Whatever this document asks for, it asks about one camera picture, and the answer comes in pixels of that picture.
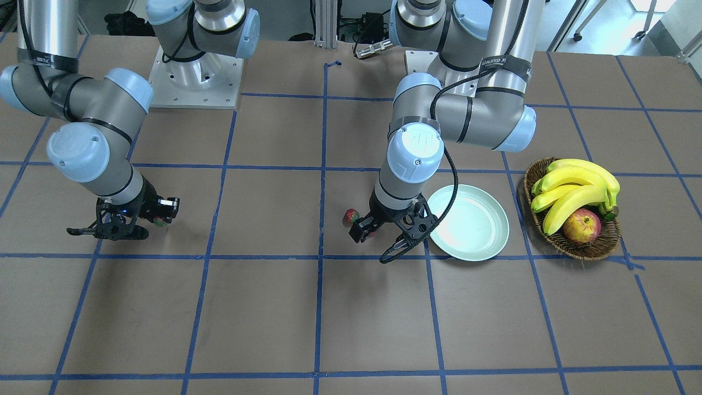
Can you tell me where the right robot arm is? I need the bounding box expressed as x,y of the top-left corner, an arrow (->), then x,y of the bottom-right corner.
2,1 -> 261,240

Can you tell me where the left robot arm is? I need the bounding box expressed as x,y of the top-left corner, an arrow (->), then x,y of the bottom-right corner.
349,1 -> 546,248

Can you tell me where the light green plate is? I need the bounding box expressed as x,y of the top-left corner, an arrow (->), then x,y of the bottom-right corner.
431,184 -> 509,262

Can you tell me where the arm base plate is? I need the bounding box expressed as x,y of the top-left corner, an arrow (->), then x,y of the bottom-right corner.
405,50 -> 478,87
148,48 -> 244,110

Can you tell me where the strawberry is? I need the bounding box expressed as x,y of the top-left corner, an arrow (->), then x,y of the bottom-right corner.
153,217 -> 167,227
342,209 -> 360,228

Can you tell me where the brown wicker basket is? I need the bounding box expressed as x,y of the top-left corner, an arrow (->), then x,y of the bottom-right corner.
517,157 -> 621,261

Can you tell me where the silver metal cylinder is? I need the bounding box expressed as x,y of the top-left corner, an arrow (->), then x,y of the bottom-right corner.
353,38 -> 395,60

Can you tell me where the aluminium frame post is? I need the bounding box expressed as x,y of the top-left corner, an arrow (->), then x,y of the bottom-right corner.
313,0 -> 338,52

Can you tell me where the black power adapter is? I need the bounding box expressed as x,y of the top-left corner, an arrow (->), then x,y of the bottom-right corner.
356,12 -> 384,43

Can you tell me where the red yellow apple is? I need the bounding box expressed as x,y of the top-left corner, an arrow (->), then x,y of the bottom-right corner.
561,209 -> 602,244

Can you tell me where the yellow banana bunch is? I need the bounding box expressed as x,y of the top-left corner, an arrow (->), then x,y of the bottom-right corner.
524,158 -> 621,236

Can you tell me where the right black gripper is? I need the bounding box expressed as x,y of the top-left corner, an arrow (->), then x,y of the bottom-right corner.
94,189 -> 180,241

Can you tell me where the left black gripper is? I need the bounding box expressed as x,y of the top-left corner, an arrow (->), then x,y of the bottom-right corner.
349,196 -> 439,247

